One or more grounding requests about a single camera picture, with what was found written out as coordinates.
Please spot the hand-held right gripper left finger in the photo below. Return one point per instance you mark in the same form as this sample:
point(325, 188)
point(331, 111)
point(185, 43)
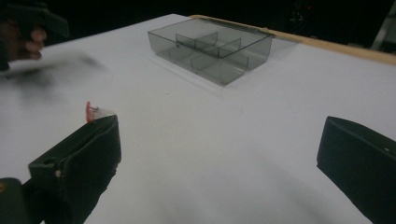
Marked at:
point(84, 161)

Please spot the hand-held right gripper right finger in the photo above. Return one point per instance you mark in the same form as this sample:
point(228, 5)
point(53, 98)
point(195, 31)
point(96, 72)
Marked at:
point(358, 161)

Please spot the small red and white packet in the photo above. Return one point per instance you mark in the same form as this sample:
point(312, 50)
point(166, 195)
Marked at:
point(93, 112)

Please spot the clear grey compartment box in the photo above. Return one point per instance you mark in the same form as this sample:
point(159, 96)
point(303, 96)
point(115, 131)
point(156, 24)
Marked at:
point(211, 49)

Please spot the metal stand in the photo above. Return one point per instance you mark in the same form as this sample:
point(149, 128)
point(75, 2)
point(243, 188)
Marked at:
point(384, 29)

